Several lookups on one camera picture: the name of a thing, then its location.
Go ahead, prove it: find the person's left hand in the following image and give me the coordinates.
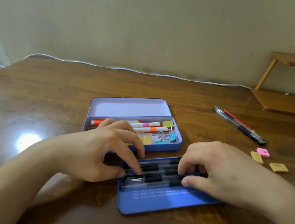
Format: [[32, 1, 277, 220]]
[[51, 109, 151, 191]]

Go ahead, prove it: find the white marker with pink band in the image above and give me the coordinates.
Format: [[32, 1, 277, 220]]
[[129, 117, 161, 132]]

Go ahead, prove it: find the pink eraser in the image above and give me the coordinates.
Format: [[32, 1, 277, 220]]
[[255, 147, 272, 159]]

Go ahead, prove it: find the white cable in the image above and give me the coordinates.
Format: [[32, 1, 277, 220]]
[[21, 46, 252, 101]]

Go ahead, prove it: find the black gel pen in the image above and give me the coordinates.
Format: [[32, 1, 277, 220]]
[[125, 158, 183, 182], [123, 168, 185, 193], [135, 152, 182, 173], [119, 175, 190, 202]]

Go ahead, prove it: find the yellow sticky note pad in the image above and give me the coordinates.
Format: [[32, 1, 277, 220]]
[[135, 133, 155, 147]]

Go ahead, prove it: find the wooden shelf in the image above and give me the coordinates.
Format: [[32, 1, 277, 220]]
[[247, 47, 295, 116]]

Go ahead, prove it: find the person's left forearm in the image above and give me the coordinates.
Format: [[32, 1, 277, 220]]
[[0, 124, 75, 224]]

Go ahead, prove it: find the yellow binder clip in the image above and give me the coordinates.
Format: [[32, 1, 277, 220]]
[[162, 119, 175, 130]]

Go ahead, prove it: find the blue metal pencil tin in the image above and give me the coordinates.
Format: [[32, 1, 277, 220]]
[[80, 86, 189, 161]]

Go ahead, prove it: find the clear pen with black grip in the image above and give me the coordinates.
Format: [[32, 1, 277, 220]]
[[208, 105, 271, 146], [208, 108, 266, 145]]

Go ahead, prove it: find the blue metal tin tray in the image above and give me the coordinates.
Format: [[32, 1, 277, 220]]
[[111, 147, 228, 224]]

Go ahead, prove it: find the red pen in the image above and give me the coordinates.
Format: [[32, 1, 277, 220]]
[[220, 109, 256, 133]]

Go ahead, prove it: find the person's right hand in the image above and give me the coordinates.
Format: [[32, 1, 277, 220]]
[[173, 135, 281, 214]]

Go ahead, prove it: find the yellow eraser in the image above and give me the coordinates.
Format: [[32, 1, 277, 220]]
[[249, 151, 266, 165], [268, 161, 290, 175]]

